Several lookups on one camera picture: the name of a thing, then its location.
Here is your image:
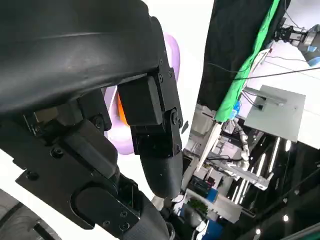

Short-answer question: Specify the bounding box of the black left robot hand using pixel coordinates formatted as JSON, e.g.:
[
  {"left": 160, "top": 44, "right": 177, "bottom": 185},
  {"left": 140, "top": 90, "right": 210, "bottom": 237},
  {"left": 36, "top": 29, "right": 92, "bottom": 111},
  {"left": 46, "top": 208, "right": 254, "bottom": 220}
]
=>
[{"left": 0, "top": 0, "right": 185, "bottom": 240}]

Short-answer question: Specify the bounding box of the orange toy bread roll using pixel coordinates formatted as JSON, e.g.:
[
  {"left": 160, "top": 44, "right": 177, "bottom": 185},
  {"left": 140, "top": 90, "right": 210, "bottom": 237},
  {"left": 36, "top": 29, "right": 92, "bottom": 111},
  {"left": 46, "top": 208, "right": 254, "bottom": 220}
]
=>
[{"left": 116, "top": 93, "right": 130, "bottom": 126}]

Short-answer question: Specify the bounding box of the lilac plate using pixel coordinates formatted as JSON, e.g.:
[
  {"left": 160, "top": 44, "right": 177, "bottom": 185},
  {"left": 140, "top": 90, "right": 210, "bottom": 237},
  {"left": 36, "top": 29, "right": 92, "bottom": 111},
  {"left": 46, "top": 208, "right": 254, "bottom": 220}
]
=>
[{"left": 103, "top": 34, "right": 182, "bottom": 156}]

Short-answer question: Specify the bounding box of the white cabinet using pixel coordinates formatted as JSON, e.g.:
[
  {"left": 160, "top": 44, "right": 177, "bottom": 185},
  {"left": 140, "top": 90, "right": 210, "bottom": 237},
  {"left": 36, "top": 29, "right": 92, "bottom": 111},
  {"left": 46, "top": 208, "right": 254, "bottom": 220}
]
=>
[{"left": 193, "top": 103, "right": 216, "bottom": 136}]

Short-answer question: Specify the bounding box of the black curtain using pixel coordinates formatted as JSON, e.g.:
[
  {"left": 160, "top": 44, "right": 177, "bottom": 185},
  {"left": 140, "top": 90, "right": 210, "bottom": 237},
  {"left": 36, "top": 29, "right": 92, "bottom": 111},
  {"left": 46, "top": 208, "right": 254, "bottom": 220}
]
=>
[{"left": 196, "top": 0, "right": 292, "bottom": 111}]

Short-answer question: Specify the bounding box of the long white board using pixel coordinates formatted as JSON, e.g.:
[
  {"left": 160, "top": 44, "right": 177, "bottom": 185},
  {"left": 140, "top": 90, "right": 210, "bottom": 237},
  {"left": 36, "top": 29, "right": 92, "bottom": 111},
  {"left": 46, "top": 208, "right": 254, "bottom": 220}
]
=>
[{"left": 194, "top": 121, "right": 223, "bottom": 173}]

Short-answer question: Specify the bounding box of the green cloth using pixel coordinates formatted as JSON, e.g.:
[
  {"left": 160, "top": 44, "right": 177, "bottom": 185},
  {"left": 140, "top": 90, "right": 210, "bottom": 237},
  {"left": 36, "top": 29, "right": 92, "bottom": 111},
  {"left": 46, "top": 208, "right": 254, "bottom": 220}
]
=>
[{"left": 214, "top": 0, "right": 281, "bottom": 123}]

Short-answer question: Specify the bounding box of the green plant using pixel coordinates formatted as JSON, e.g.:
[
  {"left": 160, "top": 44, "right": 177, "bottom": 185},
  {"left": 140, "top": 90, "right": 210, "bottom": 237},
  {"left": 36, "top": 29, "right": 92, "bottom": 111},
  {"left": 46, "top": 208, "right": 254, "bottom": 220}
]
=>
[{"left": 187, "top": 198, "right": 209, "bottom": 216}]

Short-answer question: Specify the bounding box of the blue box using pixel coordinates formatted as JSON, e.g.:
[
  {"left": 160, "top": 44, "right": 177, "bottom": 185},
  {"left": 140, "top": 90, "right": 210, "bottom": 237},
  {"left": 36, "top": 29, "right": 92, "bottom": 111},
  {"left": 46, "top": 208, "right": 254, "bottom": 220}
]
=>
[{"left": 183, "top": 187, "right": 224, "bottom": 235}]

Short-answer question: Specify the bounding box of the grey flat panel box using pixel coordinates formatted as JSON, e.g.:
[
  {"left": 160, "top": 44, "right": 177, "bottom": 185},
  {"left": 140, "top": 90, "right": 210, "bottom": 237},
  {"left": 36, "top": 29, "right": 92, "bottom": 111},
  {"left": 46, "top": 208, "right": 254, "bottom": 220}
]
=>
[{"left": 243, "top": 84, "right": 307, "bottom": 143}]

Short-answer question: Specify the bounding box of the black background robot gripper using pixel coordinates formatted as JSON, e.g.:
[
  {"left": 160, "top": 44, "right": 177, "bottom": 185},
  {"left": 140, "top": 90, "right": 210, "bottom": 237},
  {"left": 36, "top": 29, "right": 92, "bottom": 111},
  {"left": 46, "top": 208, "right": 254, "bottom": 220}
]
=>
[{"left": 274, "top": 24, "right": 320, "bottom": 50}]

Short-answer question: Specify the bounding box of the white corrugated hose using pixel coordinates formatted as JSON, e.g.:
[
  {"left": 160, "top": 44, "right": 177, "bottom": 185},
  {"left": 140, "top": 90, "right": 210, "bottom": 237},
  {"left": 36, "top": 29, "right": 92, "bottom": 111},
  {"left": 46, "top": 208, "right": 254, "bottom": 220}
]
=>
[{"left": 234, "top": 123, "right": 250, "bottom": 171}]

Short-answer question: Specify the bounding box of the aluminium bracket rail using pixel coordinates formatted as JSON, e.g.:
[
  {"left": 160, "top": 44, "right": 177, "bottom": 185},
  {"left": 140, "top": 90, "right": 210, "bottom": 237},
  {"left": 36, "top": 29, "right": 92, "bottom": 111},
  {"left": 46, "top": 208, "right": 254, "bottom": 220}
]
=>
[{"left": 224, "top": 163, "right": 275, "bottom": 189}]

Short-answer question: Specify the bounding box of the long black cable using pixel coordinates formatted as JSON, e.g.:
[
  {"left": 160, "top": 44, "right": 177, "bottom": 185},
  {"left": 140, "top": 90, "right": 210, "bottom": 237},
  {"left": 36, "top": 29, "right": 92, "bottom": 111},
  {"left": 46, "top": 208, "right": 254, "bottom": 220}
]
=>
[{"left": 232, "top": 67, "right": 320, "bottom": 81}]

